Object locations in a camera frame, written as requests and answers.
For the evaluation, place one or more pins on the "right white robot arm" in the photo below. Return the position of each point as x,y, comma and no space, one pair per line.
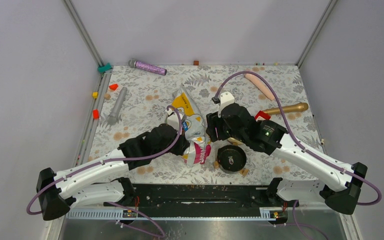
337,184

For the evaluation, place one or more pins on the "cream pet bowl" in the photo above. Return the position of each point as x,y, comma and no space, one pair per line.
234,141

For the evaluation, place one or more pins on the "beige wooden block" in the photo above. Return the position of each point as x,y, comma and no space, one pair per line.
107,96

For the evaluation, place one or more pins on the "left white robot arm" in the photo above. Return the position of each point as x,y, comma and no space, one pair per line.
60,191

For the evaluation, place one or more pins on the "cat print pet food bag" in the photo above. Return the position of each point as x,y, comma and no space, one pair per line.
194,127

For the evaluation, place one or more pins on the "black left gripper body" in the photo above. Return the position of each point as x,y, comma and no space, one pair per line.
177,148

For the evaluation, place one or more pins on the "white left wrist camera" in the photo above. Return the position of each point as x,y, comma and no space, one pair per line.
172,118

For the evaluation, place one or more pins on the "black pet bowl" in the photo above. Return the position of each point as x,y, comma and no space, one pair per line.
231,158

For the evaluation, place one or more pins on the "floral patterned table mat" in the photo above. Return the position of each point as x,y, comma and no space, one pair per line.
149,94

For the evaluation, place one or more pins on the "red block at left rail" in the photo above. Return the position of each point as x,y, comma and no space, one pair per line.
95,114

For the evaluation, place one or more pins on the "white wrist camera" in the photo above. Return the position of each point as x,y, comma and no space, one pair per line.
172,118
223,100

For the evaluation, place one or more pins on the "purple glitter toy microphone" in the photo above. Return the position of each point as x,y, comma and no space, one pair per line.
136,64

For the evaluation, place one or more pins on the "small wooden block near bowl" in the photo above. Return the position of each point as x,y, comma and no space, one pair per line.
244,172

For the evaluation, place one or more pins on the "yellow small cube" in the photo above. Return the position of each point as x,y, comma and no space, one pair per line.
95,95

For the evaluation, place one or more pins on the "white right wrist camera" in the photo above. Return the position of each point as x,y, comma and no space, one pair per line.
223,100

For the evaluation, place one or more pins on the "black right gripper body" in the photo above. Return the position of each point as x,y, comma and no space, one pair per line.
223,131

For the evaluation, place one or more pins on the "teal toy block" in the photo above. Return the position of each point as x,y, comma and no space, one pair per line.
104,68

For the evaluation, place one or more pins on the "grey toy microphone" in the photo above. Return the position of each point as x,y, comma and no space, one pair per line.
114,116

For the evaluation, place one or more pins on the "gold toy microphone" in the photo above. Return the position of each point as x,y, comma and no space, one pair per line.
299,107

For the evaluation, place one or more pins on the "pink toy microphone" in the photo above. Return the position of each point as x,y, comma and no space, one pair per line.
260,85

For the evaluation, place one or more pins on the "red roof-shaped block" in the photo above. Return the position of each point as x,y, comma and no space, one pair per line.
113,87

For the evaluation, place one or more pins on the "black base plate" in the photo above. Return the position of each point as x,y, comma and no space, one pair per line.
203,201

